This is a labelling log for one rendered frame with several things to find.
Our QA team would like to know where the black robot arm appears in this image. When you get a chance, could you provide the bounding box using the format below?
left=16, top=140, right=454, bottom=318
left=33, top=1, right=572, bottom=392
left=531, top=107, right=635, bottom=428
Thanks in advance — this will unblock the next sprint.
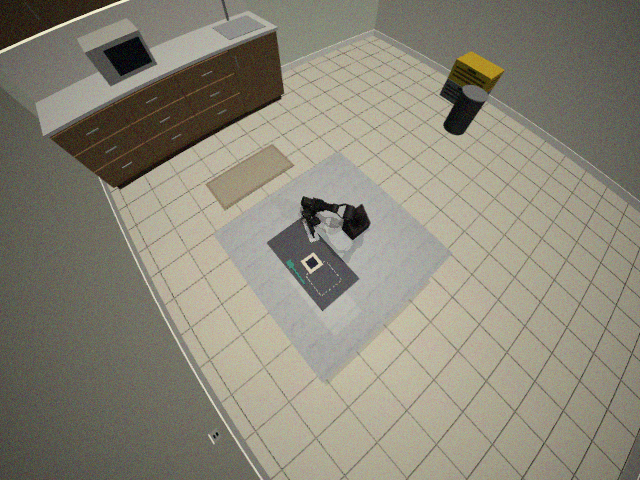
left=301, top=196, right=368, bottom=227

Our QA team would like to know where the beige square tile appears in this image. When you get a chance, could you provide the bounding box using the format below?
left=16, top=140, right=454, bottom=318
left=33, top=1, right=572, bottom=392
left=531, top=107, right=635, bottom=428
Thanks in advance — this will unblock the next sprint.
left=301, top=252, right=323, bottom=274

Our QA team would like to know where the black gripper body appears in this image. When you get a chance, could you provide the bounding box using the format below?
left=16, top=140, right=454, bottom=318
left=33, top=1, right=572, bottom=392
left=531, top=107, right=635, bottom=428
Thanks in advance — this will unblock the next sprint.
left=302, top=205, right=321, bottom=226

